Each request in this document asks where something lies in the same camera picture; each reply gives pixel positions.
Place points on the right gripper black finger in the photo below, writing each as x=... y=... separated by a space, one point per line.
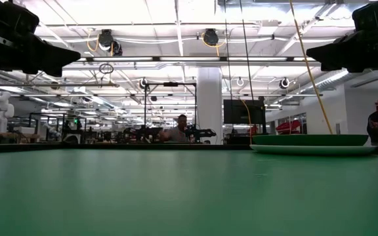
x=333 y=55

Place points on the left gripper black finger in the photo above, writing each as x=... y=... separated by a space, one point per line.
x=51 y=59

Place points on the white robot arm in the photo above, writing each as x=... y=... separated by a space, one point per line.
x=0 y=109

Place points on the small black robot arm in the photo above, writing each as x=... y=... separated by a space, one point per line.
x=202 y=132

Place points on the light wooden table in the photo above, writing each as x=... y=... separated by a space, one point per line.
x=18 y=135

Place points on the red angular equipment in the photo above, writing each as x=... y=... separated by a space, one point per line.
x=287 y=127

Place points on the grey plastic plate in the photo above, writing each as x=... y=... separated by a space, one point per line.
x=307 y=150

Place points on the black hanging monitor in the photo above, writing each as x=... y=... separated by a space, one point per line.
x=243 y=111

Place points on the white building pillar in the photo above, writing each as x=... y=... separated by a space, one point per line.
x=208 y=105

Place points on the overhead LED light bar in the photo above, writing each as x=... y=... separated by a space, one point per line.
x=189 y=59

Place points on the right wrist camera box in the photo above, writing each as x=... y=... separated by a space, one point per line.
x=376 y=16

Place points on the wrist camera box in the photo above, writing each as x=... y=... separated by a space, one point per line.
x=8 y=16
x=376 y=16

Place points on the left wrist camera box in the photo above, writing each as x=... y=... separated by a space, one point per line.
x=8 y=16

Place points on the black frame workstation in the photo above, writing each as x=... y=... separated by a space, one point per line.
x=74 y=131

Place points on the black table border frame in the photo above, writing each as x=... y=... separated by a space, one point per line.
x=110 y=148

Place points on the black tall rig frame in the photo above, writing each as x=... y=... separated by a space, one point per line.
x=171 y=84

